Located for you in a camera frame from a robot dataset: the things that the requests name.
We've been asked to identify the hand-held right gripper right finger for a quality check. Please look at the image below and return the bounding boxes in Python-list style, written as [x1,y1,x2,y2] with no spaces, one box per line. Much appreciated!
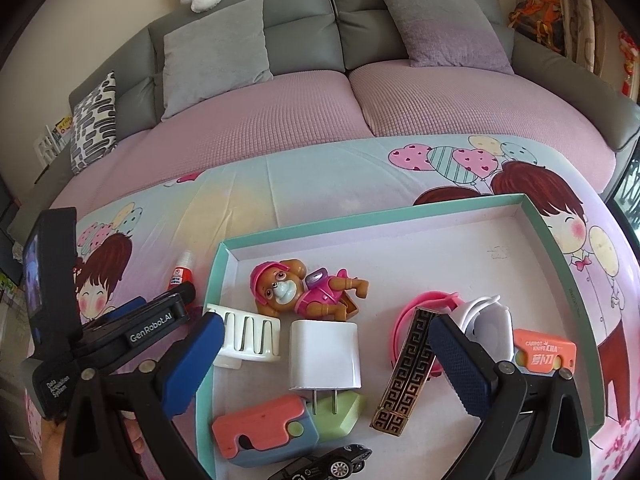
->
[428,314,593,480]

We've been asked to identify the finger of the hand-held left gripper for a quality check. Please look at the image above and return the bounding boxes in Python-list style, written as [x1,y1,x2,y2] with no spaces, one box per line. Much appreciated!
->
[165,281,197,318]
[90,296,148,331]

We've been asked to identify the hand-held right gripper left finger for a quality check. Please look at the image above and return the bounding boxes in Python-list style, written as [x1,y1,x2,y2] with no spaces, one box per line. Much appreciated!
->
[59,311,226,480]

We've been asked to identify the red glue bottle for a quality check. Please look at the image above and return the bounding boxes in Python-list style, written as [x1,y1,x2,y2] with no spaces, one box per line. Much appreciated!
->
[167,251,195,291]

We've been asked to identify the white smart watch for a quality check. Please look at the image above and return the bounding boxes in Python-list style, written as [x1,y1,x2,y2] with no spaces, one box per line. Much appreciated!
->
[452,294,515,361]

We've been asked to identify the white slotted plastic holder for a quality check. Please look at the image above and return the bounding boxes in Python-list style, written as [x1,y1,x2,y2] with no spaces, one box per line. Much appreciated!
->
[206,302,282,370]

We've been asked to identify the black gold patterned comb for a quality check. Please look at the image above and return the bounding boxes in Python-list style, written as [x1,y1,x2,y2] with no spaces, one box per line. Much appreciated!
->
[370,307,441,433]

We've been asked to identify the pink smart watch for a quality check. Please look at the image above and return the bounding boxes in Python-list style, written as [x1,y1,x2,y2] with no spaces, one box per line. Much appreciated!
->
[384,290,463,376]

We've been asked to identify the small orange toy knife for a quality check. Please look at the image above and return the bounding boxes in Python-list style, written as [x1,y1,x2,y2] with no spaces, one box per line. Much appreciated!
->
[511,328,578,373]

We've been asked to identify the blue orange green toy knife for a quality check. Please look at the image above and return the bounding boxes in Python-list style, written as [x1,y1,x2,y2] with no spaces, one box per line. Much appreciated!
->
[211,391,368,468]

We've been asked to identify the pink brown pup toy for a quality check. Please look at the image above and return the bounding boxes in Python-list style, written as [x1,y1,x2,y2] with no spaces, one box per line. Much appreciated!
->
[250,258,371,322]

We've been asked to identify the teal cardboard box lid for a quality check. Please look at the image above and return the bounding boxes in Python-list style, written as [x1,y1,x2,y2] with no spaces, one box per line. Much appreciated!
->
[192,192,613,480]

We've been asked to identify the white charger plug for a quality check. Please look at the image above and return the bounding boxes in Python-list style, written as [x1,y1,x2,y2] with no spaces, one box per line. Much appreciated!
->
[287,320,363,413]

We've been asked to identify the black toy car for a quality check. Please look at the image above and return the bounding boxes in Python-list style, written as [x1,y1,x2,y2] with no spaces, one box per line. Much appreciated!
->
[267,442,373,480]

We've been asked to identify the person's left hand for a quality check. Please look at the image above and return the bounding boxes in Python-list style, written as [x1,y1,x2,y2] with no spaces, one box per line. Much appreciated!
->
[42,417,68,480]

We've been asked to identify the green printed box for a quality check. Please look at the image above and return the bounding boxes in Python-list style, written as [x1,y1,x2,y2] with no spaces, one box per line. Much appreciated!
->
[0,272,26,321]

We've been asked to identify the white magazine rack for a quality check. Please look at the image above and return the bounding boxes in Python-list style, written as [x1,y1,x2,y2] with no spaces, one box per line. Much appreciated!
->
[34,115,76,163]

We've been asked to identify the black white patterned pillow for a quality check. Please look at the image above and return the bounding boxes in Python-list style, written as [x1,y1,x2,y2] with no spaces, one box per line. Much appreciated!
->
[70,71,118,175]

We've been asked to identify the pink printed blanket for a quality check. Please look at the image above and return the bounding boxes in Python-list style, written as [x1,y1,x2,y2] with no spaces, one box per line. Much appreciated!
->
[10,132,640,480]

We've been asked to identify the pink sofa seat cover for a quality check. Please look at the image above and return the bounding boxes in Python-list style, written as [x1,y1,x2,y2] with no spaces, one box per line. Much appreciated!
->
[50,70,376,211]
[347,57,618,196]

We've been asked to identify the plain grey pillow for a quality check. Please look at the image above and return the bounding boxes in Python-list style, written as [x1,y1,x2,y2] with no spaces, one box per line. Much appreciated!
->
[161,0,273,121]

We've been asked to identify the dark glass door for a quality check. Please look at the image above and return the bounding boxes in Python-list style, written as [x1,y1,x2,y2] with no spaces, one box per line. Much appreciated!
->
[602,152,640,241]

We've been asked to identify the grey sofa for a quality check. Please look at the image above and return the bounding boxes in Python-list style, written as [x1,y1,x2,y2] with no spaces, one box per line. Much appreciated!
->
[5,0,640,241]

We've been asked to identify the grey and purple pillow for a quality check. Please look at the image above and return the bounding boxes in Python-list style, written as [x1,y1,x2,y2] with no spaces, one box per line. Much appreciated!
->
[372,0,516,76]

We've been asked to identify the red hanging decoration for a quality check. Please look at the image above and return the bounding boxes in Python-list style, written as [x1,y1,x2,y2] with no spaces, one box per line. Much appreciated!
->
[617,30,640,103]

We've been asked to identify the orange printed bag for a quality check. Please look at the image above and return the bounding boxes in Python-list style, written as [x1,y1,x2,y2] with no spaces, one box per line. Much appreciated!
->
[507,0,566,56]

